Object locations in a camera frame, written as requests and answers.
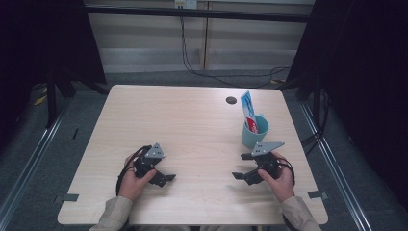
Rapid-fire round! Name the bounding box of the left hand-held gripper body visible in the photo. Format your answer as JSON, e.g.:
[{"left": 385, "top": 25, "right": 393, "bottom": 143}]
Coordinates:
[{"left": 133, "top": 142, "right": 166, "bottom": 181}]

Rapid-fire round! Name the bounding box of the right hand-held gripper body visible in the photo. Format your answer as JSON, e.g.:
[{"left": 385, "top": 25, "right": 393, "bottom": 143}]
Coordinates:
[{"left": 250, "top": 141, "right": 286, "bottom": 181}]

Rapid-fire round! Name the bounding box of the teal plastic cup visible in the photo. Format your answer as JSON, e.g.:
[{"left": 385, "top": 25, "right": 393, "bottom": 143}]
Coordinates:
[{"left": 241, "top": 113, "right": 270, "bottom": 149}]

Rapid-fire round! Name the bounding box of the red white blue toothpaste tube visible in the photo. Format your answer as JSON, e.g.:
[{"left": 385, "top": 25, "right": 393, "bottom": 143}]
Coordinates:
[{"left": 240, "top": 90, "right": 260, "bottom": 135}]

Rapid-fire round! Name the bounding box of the person's left hand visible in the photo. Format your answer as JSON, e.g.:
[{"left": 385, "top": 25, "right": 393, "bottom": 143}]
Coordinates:
[{"left": 117, "top": 153, "right": 158, "bottom": 203}]

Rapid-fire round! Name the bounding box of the person's right hand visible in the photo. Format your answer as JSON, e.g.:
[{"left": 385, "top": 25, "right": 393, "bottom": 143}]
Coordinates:
[{"left": 257, "top": 151, "right": 296, "bottom": 204}]

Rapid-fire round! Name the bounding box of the black metal stand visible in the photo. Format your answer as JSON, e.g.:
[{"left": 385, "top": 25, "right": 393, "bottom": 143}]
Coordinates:
[
  {"left": 44, "top": 61, "right": 110, "bottom": 129},
  {"left": 278, "top": 73, "right": 325, "bottom": 129}
]

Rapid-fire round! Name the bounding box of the yellow floor scrap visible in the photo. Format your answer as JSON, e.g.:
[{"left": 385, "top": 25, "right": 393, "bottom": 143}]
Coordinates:
[{"left": 33, "top": 94, "right": 48, "bottom": 107}]

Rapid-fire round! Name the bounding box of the black curtain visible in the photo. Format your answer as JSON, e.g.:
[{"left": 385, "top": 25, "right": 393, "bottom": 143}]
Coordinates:
[
  {"left": 285, "top": 0, "right": 408, "bottom": 203},
  {"left": 0, "top": 0, "right": 108, "bottom": 152}
]

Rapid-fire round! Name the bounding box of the black horizontal bar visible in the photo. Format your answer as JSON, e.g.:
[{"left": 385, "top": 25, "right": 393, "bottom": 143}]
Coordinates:
[{"left": 85, "top": 5, "right": 312, "bottom": 23}]

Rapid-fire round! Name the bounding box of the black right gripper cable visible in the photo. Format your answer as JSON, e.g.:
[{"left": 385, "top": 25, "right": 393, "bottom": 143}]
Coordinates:
[{"left": 277, "top": 157, "right": 296, "bottom": 187}]

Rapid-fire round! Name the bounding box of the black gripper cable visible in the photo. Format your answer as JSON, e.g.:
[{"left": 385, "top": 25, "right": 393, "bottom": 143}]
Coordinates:
[
  {"left": 115, "top": 144, "right": 152, "bottom": 196},
  {"left": 277, "top": 157, "right": 296, "bottom": 187}
]

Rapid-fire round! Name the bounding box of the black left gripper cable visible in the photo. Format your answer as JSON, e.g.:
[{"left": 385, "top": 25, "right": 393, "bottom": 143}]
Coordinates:
[{"left": 115, "top": 144, "right": 152, "bottom": 196}]

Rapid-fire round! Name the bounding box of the black floor cable bundle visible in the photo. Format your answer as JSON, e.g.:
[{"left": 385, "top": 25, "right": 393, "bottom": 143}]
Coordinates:
[{"left": 301, "top": 90, "right": 330, "bottom": 157}]

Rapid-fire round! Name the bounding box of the metal floor rail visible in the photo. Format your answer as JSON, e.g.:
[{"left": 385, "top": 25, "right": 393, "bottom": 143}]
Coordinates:
[
  {"left": 0, "top": 99, "right": 70, "bottom": 225},
  {"left": 299, "top": 102, "right": 373, "bottom": 231}
]

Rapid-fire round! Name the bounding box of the black hanging wall cable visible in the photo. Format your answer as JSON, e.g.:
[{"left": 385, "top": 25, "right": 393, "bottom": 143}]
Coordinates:
[{"left": 179, "top": 15, "right": 292, "bottom": 90}]

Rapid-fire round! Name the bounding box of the white wall power outlet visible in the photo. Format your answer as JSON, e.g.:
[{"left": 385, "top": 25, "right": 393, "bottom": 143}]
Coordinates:
[{"left": 173, "top": 0, "right": 198, "bottom": 10}]

